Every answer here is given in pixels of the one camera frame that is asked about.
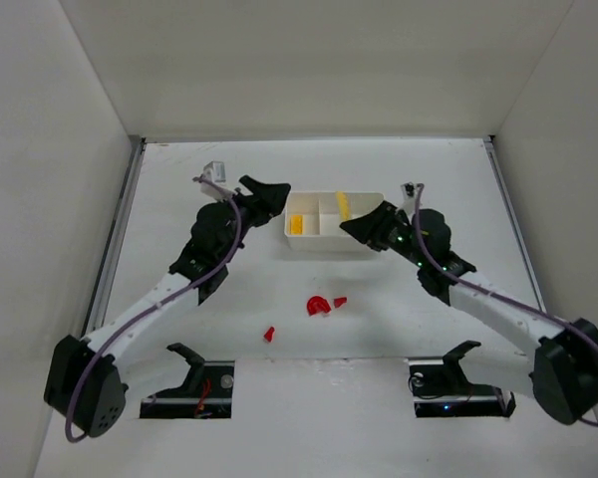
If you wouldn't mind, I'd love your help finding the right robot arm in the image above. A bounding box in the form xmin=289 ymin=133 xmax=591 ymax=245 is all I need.
xmin=340 ymin=201 xmax=598 ymax=425

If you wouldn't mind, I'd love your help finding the aluminium rail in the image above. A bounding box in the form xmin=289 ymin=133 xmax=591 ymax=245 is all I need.
xmin=482 ymin=133 xmax=559 ymax=345
xmin=79 ymin=135 xmax=147 ymax=337

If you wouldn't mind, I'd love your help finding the left aluminium rail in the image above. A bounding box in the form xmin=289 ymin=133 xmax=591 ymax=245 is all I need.
xmin=79 ymin=135 xmax=147 ymax=337

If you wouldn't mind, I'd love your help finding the small red lego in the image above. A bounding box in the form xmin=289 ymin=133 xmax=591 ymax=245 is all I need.
xmin=333 ymin=297 xmax=348 ymax=309

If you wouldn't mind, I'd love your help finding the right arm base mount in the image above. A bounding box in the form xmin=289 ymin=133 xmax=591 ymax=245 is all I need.
xmin=408 ymin=341 xmax=516 ymax=418

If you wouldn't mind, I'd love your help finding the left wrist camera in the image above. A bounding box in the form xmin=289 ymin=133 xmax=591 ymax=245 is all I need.
xmin=195 ymin=160 xmax=226 ymax=184

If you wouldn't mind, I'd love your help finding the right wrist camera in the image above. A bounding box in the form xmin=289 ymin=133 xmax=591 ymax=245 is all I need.
xmin=400 ymin=182 xmax=424 ymax=215

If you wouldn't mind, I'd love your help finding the red arch lego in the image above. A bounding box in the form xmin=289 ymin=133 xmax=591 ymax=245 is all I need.
xmin=306 ymin=296 xmax=332 ymax=317

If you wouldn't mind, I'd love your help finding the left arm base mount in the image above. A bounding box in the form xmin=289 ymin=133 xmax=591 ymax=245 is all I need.
xmin=139 ymin=343 xmax=235 ymax=420

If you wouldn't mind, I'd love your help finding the yellow long lego brick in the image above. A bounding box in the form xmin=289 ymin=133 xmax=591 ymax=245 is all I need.
xmin=335 ymin=191 xmax=352 ymax=222

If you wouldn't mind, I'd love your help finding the right aluminium rail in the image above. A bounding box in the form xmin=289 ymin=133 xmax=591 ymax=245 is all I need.
xmin=482 ymin=133 xmax=559 ymax=345

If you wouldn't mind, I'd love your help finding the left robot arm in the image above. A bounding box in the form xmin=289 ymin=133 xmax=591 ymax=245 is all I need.
xmin=44 ymin=175 xmax=291 ymax=443

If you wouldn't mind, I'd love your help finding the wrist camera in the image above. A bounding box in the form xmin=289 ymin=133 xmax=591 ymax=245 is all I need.
xmin=195 ymin=160 xmax=226 ymax=184
xmin=400 ymin=182 xmax=424 ymax=215

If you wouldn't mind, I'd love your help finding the red lego wedge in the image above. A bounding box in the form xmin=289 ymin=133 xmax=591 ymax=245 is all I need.
xmin=263 ymin=327 xmax=276 ymax=344

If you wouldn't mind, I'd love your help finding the white divided container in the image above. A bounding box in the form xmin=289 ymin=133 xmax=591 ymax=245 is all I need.
xmin=284 ymin=191 xmax=368 ymax=253

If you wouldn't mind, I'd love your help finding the yellow lego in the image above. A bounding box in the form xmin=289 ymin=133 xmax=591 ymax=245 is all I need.
xmin=289 ymin=214 xmax=304 ymax=235

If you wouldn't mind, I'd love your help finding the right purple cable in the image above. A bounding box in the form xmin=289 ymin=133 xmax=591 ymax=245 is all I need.
xmin=411 ymin=183 xmax=598 ymax=428

